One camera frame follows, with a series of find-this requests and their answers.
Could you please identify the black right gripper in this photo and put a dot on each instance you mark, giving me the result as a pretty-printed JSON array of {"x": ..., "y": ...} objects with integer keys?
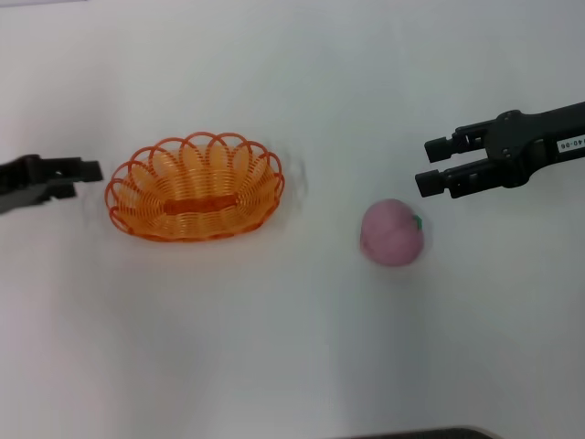
[{"x": 535, "y": 146}]

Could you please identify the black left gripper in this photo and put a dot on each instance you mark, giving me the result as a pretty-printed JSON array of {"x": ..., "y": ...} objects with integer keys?
[{"x": 18, "y": 187}]

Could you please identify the pink toy peach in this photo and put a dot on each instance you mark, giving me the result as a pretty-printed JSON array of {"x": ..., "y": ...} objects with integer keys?
[{"x": 390, "y": 233}]

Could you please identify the orange woven plastic basket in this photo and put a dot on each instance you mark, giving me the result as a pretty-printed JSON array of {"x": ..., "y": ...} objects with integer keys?
[{"x": 196, "y": 201}]

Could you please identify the black robot torso edge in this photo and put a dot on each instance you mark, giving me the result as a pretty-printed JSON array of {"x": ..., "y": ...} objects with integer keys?
[{"x": 411, "y": 433}]

